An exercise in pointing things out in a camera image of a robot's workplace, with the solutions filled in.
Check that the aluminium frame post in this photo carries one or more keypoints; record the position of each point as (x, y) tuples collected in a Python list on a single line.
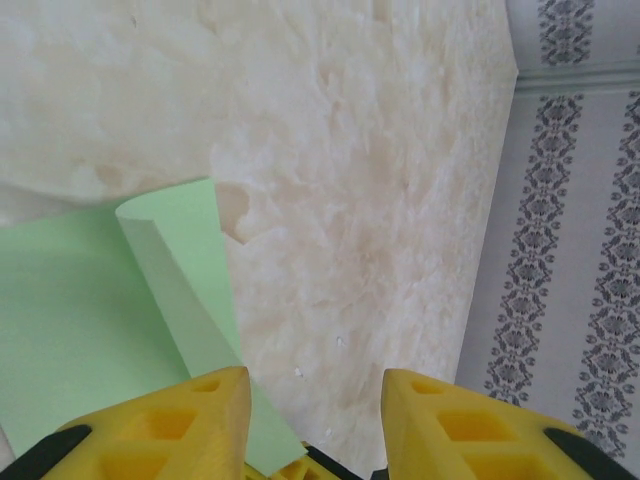
[(575, 82)]

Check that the green square paper sheet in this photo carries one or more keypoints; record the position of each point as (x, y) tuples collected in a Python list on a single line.
[(75, 300)]

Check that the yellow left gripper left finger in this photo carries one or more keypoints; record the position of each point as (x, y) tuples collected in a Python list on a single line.
[(150, 430)]

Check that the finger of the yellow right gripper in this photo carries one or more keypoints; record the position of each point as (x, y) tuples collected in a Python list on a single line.
[(295, 470)]

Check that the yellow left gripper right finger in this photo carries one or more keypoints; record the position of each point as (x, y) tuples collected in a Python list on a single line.
[(475, 430)]

